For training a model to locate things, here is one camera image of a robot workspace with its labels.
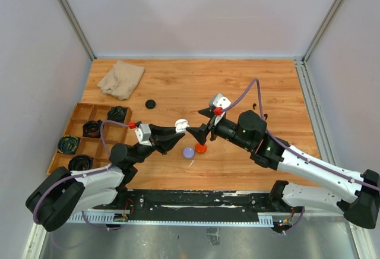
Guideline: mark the orange round charging case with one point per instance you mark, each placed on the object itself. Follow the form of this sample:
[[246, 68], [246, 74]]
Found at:
[[200, 149]]

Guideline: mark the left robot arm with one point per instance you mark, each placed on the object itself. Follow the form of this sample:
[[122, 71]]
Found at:
[[64, 193]]

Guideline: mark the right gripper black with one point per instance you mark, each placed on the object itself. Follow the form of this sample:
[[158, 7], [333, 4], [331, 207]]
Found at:
[[201, 132]]

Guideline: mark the wooden compartment tray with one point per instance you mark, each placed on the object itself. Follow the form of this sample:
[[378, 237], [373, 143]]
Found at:
[[89, 136]]

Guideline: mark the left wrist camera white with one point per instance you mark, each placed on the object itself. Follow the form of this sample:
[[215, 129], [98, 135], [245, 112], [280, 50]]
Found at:
[[143, 134]]

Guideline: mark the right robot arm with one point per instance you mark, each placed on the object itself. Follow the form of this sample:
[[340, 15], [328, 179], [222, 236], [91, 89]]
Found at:
[[350, 193]]

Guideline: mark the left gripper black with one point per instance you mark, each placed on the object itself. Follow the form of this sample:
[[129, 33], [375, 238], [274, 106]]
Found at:
[[163, 138]]

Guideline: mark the purple round charging case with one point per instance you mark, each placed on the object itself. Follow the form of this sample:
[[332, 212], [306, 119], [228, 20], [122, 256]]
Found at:
[[188, 152]]

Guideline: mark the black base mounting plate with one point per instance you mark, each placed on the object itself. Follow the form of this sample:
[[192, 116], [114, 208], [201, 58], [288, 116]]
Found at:
[[195, 206]]

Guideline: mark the black round charging case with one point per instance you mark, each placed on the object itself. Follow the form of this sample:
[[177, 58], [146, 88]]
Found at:
[[150, 104]]

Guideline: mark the beige folded cloth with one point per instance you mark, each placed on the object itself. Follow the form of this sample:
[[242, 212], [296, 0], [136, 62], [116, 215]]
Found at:
[[121, 81]]

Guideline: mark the white round charging case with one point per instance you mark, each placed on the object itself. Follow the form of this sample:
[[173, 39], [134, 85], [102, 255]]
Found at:
[[181, 125]]

